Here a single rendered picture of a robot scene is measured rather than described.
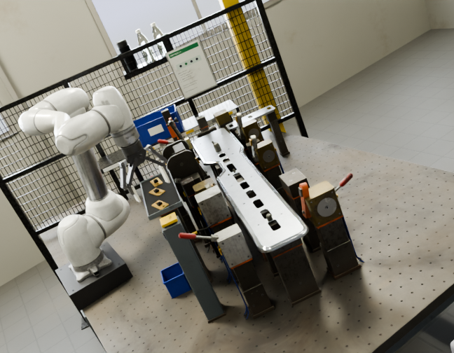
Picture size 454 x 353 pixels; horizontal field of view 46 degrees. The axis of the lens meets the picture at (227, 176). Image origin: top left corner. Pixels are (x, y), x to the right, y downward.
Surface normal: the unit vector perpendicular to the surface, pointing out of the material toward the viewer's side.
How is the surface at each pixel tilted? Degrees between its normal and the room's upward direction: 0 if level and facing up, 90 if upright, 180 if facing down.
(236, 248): 90
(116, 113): 89
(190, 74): 90
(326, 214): 90
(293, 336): 0
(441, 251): 0
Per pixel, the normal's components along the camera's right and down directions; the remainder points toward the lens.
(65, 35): 0.47, 0.21
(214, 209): 0.23, 0.33
